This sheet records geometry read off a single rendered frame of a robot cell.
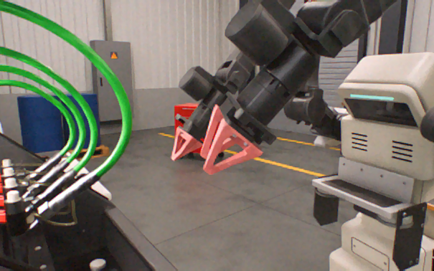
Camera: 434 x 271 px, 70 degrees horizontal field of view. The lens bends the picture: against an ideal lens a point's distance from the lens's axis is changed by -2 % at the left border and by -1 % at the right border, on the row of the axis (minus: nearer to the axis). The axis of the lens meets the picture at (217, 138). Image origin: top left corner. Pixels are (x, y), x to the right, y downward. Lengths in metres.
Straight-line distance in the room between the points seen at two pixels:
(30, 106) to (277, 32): 5.05
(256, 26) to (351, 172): 0.65
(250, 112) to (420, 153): 0.53
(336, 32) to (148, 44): 7.75
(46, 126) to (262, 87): 5.02
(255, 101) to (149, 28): 7.80
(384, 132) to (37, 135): 4.95
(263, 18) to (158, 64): 7.84
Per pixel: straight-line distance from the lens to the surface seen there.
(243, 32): 0.38
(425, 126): 0.73
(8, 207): 0.60
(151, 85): 8.10
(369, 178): 0.92
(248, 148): 0.41
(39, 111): 5.31
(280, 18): 0.41
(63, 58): 7.32
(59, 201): 0.50
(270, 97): 0.41
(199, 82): 0.76
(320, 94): 0.97
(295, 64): 0.42
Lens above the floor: 1.34
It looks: 11 degrees down
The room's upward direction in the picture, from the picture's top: straight up
